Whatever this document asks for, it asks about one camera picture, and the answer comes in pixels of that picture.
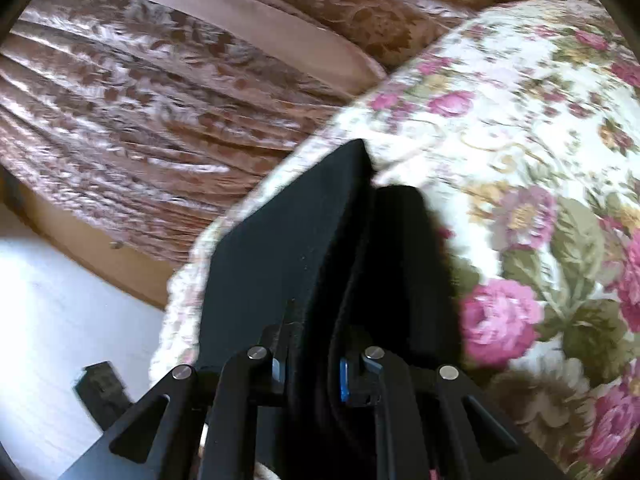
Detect floral quilt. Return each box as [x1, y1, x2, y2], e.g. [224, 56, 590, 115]
[150, 0, 640, 480]

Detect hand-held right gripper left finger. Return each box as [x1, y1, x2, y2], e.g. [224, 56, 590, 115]
[57, 299, 304, 480]

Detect brown floral bed cover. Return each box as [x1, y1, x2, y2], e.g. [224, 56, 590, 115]
[65, 0, 576, 72]

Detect brown patterned bed skirt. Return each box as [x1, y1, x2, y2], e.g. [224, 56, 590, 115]
[0, 0, 362, 267]

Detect wooden bed base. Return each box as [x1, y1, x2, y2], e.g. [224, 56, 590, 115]
[0, 169, 172, 307]

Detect small black device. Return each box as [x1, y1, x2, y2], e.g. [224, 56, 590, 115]
[74, 361, 134, 431]

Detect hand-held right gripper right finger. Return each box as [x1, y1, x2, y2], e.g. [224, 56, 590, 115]
[338, 327, 568, 480]

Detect black pants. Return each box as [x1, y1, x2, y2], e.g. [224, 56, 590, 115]
[192, 138, 463, 480]

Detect tan satin fabric band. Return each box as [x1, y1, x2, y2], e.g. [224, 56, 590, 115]
[47, 0, 388, 92]

